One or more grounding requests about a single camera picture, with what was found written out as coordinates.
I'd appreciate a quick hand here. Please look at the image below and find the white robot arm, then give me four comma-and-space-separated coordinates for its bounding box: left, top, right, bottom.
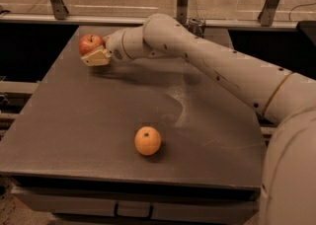
79, 14, 316, 225

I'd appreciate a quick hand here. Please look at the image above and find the right metal bracket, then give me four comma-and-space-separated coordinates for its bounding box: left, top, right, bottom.
258, 0, 280, 27

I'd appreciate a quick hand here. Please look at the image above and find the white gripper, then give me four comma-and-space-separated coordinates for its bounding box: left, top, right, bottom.
81, 30, 126, 67

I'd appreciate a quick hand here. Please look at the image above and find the middle metal bracket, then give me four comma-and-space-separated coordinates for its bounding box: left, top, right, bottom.
176, 0, 189, 24

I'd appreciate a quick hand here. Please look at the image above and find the crushed silver redbull can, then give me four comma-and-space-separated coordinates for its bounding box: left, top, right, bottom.
188, 18, 205, 38

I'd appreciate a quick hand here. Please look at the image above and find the grey drawer with black handle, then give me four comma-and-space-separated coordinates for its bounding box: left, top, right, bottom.
12, 187, 258, 225

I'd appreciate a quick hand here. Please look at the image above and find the red apple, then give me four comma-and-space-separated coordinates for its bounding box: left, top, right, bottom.
79, 34, 104, 55

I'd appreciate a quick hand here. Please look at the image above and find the orange fruit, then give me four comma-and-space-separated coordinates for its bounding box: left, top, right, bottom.
134, 126, 162, 156

